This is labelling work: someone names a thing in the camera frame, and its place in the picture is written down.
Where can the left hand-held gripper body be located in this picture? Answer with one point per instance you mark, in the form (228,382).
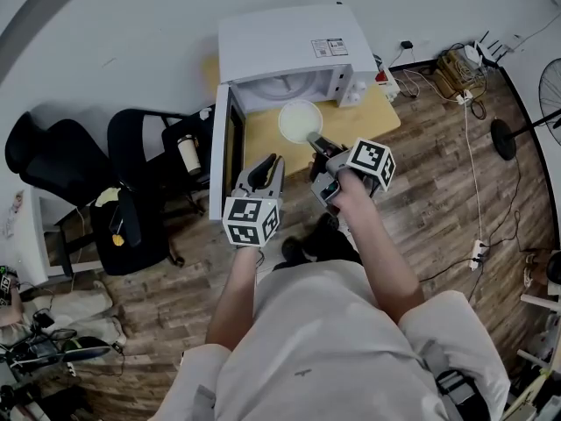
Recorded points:
(250,222)

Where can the black mesh office chair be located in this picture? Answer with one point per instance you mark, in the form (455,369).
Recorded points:
(131,134)

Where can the white side cabinet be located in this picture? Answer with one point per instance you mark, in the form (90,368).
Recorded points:
(26,235)

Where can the person's black trousers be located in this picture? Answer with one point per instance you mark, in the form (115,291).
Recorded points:
(346,252)

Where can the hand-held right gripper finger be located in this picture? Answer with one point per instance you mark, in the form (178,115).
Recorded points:
(326,147)
(317,162)

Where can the person's right hand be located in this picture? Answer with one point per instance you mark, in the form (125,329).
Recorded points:
(355,189)

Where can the white microwave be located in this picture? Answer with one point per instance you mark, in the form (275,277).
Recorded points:
(285,37)

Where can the person's black shoe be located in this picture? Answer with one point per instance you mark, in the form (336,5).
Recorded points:
(326,226)
(293,249)

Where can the black padded office chair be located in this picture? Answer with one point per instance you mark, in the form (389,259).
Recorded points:
(57,156)

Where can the person's left black shoe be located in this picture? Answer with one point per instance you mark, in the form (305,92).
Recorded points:
(293,249)

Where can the person's white shirt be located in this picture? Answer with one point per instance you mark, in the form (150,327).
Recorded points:
(315,349)

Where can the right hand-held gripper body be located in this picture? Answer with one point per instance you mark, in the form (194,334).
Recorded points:
(372,160)

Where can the white wooden frame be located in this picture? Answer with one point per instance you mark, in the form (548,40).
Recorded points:
(539,301)

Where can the beige sandals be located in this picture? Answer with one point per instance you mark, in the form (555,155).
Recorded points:
(531,270)

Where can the person's left forearm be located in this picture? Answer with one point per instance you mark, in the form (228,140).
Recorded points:
(232,301)

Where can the small yellow object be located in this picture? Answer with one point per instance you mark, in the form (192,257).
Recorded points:
(117,240)

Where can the white router with black antennas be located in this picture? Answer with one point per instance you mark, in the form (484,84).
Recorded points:
(477,53)

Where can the long white power strip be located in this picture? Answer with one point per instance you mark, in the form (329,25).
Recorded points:
(477,254)

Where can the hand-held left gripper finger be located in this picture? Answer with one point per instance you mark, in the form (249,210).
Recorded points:
(277,182)
(256,176)

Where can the black wall power adapter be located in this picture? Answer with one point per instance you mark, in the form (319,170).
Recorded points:
(406,44)

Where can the black round seat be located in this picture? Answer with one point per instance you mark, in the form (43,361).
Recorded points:
(554,268)

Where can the person's right forearm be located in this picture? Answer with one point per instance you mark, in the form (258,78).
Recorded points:
(385,261)

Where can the light wooden table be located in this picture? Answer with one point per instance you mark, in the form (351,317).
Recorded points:
(350,121)

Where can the person's right black shoe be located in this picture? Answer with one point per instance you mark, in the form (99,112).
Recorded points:
(326,226)

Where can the black fan stand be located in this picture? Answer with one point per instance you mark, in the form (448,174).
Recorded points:
(503,140)

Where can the cream travel cup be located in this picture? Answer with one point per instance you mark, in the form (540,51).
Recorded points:
(189,154)

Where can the cream crumpled paper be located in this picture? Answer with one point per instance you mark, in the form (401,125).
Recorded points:
(107,196)

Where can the clear glass turntable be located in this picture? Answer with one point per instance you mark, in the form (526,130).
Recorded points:
(271,90)

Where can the red packet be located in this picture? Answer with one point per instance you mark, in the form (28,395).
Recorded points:
(381,76)

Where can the small white power strip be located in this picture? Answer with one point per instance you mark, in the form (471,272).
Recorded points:
(464,97)

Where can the white toaster oven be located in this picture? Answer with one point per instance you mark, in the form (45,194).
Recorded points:
(388,88)

